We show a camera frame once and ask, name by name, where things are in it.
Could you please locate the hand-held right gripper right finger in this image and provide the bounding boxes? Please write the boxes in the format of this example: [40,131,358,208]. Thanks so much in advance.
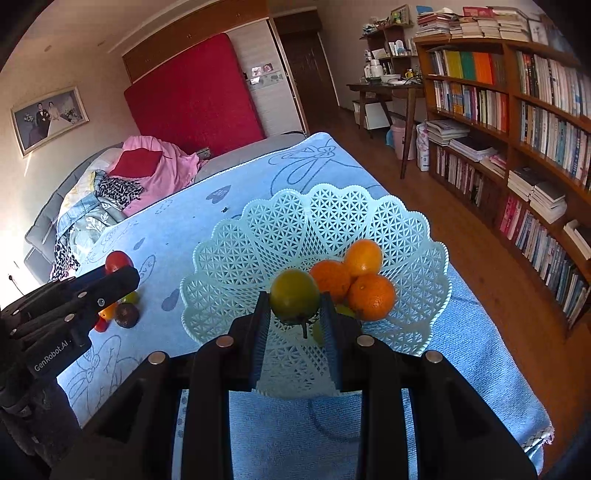
[320,292,539,480]

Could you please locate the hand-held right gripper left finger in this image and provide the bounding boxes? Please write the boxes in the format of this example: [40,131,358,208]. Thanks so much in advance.
[48,291,271,480]

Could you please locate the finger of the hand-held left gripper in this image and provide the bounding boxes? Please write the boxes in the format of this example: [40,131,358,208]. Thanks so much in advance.
[28,270,112,304]
[9,266,140,347]

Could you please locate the large green tomato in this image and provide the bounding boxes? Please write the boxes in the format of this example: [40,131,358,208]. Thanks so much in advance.
[313,304,357,346]

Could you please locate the small green tomato with stem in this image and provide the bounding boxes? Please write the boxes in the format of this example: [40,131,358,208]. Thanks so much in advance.
[270,269,321,340]

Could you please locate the dimpled orange tangerine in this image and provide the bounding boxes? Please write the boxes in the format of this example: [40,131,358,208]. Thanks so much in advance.
[308,260,352,305]
[347,273,397,322]

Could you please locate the large smooth orange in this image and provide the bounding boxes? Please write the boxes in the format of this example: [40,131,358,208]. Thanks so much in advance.
[343,239,384,278]

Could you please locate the light blue lattice plastic basket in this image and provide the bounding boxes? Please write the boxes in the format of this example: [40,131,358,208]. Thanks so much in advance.
[179,183,451,400]

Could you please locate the person's left forearm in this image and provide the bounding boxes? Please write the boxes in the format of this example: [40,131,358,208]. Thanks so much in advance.
[0,381,84,469]

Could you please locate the person's left hand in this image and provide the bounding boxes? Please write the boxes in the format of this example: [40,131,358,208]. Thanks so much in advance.
[0,367,35,416]

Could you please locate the dark brown wrinkled fruit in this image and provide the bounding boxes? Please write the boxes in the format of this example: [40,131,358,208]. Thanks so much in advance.
[114,302,139,329]

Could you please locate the floral patterned blanket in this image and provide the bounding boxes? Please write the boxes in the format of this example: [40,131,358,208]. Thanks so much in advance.
[55,168,127,252]

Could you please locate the pile of clothes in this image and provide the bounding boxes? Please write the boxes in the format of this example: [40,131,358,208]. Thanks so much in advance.
[50,176,144,282]

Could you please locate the red pillow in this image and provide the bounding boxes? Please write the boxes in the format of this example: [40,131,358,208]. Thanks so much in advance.
[111,148,162,180]

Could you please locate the blue printed towel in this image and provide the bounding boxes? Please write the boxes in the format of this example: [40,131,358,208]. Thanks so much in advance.
[55,131,555,480]

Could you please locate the pink garment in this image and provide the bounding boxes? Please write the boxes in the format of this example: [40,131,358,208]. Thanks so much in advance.
[108,135,208,217]

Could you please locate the red mattress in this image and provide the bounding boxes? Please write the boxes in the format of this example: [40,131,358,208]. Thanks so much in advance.
[123,32,266,158]

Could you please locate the pink plastic bin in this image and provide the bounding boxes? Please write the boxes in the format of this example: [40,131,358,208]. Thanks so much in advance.
[385,122,409,160]

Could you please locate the white tissue package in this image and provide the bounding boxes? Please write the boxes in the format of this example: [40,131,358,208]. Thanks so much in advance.
[416,121,432,172]

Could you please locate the white storage box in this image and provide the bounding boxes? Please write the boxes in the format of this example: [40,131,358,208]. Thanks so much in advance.
[353,99,393,130]

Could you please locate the white and wood wardrobe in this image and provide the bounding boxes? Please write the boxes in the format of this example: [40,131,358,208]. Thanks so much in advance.
[121,0,324,139]

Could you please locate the wooden bookshelf with books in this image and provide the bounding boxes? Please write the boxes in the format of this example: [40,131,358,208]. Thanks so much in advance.
[413,34,591,330]

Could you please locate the photos stuck on wardrobe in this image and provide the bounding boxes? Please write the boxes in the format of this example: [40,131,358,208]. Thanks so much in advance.
[242,65,283,86]

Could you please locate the dark wooden desk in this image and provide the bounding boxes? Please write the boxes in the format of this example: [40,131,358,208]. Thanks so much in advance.
[346,76,426,180]

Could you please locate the dark wooden door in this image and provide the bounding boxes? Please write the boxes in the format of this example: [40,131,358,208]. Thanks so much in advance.
[277,30,340,134]

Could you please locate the wooden shelf unit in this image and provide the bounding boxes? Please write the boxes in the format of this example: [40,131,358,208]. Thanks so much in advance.
[360,4,419,84]

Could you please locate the stacks of books atop bookshelf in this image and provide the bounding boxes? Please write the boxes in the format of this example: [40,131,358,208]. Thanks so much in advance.
[416,6,578,51]

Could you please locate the framed wall picture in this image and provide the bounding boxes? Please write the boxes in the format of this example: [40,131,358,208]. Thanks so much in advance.
[10,86,90,158]

